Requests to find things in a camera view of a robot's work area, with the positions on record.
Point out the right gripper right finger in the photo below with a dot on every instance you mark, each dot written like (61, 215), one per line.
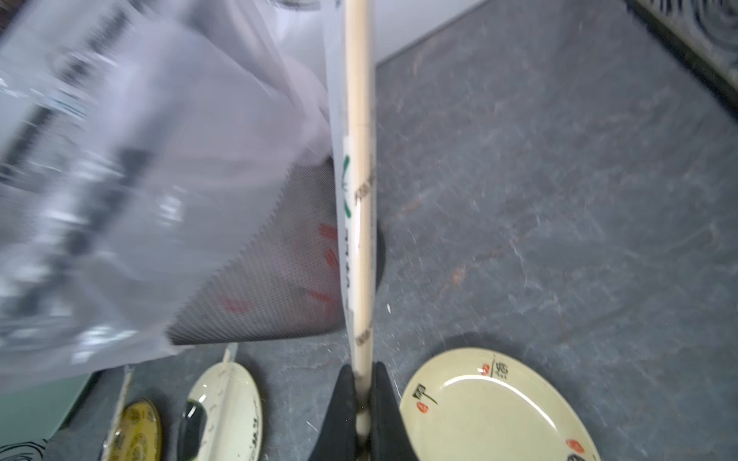
(388, 440)

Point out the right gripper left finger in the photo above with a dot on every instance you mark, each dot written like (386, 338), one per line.
(337, 439)

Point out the bamboo chopsticks pair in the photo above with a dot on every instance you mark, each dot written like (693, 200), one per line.
(360, 198)

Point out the clear plastic chopstick wrapper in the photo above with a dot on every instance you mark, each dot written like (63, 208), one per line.
(334, 38)

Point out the wrapped chopsticks on middle plate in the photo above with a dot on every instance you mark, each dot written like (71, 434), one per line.
(230, 353)

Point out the wrapped chopsticks on yellow plate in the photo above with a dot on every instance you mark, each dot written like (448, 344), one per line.
(107, 447)

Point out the cream plate with red marks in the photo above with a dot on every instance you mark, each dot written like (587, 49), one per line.
(477, 404)

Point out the cream plate with black patch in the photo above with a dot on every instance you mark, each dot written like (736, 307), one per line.
(223, 419)

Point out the black mesh trash bin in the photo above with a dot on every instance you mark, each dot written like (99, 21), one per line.
(285, 282)

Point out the yellow patterned plate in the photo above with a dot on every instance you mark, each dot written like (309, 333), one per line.
(139, 434)

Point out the mint green toaster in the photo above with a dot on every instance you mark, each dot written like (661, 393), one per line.
(35, 414)

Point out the clear plastic bin liner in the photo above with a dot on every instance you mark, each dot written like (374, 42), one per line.
(144, 144)

